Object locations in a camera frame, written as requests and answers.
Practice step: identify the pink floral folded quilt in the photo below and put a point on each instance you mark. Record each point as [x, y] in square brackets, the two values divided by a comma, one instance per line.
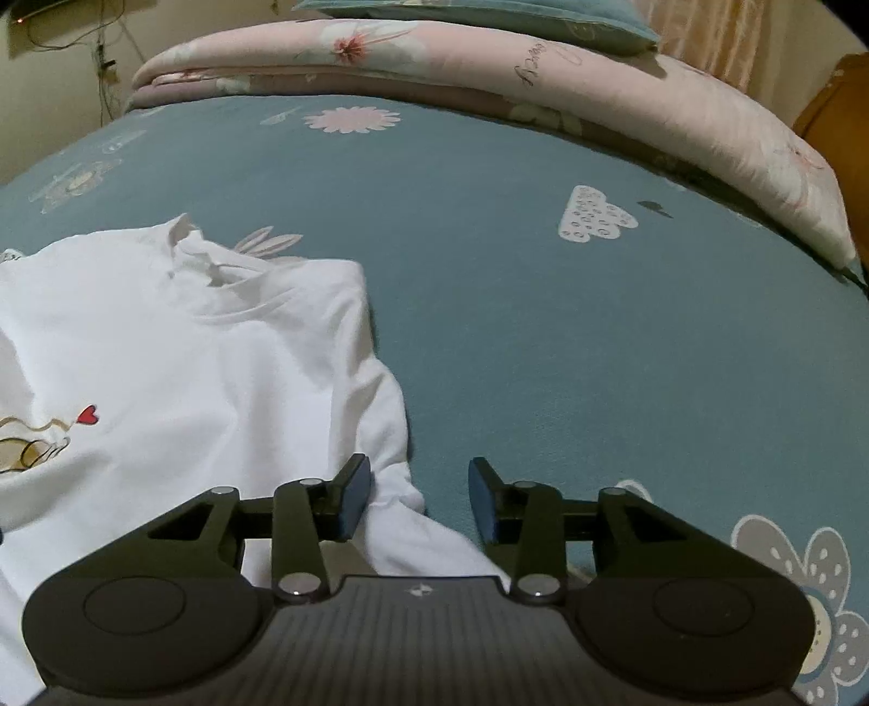
[475, 61]

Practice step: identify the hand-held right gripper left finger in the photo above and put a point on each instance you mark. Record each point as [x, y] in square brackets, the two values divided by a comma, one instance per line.
[356, 499]

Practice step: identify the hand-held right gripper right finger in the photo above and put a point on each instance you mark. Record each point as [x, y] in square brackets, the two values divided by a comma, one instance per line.
[483, 502]

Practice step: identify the white printed t-shirt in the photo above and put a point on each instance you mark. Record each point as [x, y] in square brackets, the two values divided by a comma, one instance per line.
[203, 380]

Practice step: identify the wooden headboard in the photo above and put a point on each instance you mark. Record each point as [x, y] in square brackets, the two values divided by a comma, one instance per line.
[835, 108]

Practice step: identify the black wall television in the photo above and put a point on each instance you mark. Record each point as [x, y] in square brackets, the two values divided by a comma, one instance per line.
[41, 7]

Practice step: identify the pink patterned curtain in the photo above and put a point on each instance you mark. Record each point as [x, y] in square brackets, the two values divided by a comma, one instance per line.
[699, 34]

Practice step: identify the teal floral pillow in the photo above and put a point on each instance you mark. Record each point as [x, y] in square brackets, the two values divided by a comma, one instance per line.
[516, 17]

